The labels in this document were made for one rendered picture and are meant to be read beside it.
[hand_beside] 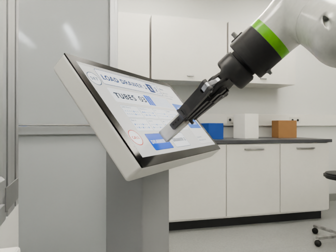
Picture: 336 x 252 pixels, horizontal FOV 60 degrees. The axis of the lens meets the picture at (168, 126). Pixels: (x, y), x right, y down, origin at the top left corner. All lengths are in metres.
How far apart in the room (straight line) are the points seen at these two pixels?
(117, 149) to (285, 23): 0.38
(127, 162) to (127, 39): 2.75
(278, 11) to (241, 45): 0.08
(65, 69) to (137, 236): 0.45
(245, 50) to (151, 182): 0.43
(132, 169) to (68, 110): 0.97
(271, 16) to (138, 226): 0.58
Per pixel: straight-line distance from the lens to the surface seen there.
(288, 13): 0.58
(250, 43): 0.58
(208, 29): 3.50
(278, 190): 3.39
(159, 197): 0.86
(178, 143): 0.75
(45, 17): 1.60
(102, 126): 0.60
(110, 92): 0.68
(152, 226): 0.84
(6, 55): 0.34
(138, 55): 3.22
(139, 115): 0.69
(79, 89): 0.64
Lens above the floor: 1.04
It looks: level
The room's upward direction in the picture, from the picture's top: straight up
